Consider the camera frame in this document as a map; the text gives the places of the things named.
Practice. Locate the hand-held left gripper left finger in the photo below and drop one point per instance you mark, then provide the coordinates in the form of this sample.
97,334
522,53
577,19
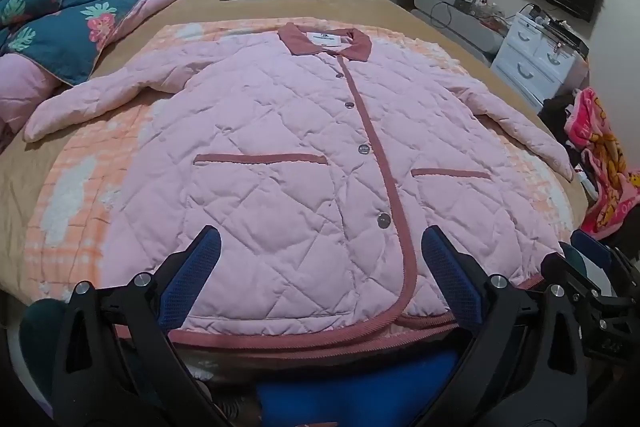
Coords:
192,277

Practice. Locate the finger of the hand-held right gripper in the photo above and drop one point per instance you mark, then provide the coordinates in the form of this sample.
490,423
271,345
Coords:
592,241
560,268

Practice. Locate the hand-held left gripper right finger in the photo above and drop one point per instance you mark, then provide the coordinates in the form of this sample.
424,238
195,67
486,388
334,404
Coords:
450,277

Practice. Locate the pink quilted jacket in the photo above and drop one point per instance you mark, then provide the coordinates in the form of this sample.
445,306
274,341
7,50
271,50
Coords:
300,147

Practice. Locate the pink cartoon blanket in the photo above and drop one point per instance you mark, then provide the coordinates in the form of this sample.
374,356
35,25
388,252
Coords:
605,162

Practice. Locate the black fuzzy garment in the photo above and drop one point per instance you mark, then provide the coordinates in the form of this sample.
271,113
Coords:
555,117

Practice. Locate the orange plaid bear blanket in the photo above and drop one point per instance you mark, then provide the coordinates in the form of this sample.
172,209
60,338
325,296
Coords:
80,192

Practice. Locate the person's blue garment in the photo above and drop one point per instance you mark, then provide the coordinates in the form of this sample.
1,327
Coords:
350,387

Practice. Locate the person's dark teal garment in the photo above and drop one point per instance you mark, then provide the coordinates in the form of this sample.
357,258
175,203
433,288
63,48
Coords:
42,317

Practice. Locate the white drawer cabinet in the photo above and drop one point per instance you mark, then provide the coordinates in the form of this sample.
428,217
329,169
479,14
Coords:
530,57

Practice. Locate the bed with tan sheet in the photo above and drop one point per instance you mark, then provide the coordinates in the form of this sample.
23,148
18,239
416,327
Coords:
30,167

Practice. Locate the black set-top box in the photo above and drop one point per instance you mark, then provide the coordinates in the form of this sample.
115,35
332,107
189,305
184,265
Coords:
567,38

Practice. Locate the grey dressing desk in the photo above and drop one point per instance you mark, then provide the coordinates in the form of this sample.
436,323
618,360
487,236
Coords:
465,27

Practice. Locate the teal floral quilt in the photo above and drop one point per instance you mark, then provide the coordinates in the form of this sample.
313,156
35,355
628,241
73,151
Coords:
65,32

